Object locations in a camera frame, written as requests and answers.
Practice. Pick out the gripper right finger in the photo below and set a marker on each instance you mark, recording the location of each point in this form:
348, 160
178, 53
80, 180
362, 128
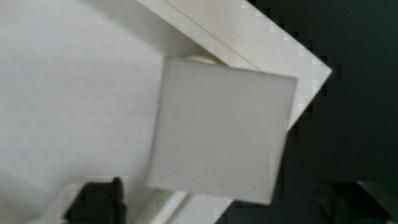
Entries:
354, 204

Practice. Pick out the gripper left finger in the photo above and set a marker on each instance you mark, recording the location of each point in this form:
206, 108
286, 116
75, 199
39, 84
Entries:
96, 206

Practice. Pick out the white table leg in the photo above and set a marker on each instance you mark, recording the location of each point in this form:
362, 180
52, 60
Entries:
220, 130

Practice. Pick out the white square table top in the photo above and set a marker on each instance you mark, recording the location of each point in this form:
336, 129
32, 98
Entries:
84, 48

